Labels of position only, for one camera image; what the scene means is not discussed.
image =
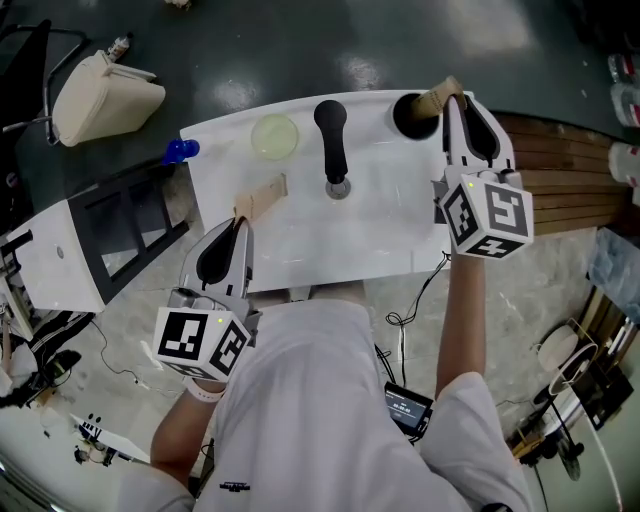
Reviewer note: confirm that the black office chair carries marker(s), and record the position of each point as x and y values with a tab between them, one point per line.
30	50

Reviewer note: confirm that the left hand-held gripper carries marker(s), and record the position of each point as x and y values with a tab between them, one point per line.
200	340

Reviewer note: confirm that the small bottle with black cap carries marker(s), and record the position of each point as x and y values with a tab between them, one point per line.
120	47

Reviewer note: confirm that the black timer tablet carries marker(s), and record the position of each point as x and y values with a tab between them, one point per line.
407	407

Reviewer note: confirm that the person's white shirt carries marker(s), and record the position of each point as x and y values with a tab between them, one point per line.
310	400

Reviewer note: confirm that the person's left forearm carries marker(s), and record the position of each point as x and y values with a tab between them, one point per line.
180	435

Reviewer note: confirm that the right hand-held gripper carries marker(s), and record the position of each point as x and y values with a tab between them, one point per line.
490	220

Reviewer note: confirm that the large white washbasin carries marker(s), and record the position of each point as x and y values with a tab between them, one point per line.
360	235

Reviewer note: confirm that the beige plastic bin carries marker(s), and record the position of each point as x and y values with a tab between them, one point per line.
100	105

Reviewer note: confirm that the white wristband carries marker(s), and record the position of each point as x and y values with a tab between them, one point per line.
205	395

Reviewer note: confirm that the person's right forearm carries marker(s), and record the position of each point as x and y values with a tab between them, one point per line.
460	325

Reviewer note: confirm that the clear water jug red label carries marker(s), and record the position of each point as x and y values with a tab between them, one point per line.
625	165
625	67
627	102

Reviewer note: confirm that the brown wooden platform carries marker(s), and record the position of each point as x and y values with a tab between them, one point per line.
565	170

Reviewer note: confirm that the white cup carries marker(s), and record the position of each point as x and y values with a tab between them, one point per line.
415	129

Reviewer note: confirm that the small black faucet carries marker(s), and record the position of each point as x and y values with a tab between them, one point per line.
17	242

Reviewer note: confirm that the brown paper piece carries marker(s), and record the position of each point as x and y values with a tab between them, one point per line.
260	197
432	100

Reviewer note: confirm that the clear bottle with blue cap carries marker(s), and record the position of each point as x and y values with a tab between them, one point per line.
182	150

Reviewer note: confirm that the metal sink drain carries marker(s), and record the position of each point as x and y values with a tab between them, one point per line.
338	189

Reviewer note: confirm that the clear plastic wrapped bundle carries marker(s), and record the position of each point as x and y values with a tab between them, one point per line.
617	265

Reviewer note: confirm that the white flower bunch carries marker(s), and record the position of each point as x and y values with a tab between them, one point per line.
180	4

